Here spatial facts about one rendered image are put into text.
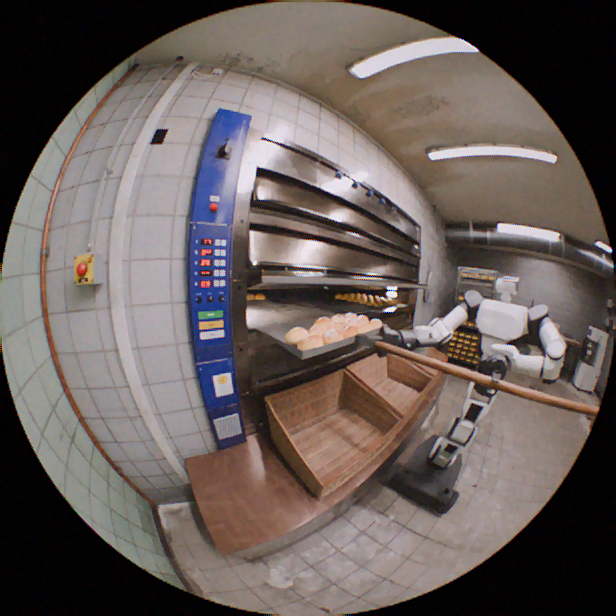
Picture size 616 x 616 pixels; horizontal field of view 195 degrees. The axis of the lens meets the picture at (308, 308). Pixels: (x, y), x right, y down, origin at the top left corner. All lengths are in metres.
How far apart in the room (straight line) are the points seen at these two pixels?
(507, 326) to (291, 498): 1.16
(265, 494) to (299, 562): 0.67
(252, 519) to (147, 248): 1.04
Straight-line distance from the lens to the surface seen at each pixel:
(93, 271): 0.71
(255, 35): 1.25
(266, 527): 0.87
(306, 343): 0.57
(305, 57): 1.28
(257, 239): 0.76
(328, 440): 1.07
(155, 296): 0.71
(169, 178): 0.78
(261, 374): 0.86
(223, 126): 0.90
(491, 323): 1.03
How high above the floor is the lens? 1.43
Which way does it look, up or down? 11 degrees down
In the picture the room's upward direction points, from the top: 3 degrees clockwise
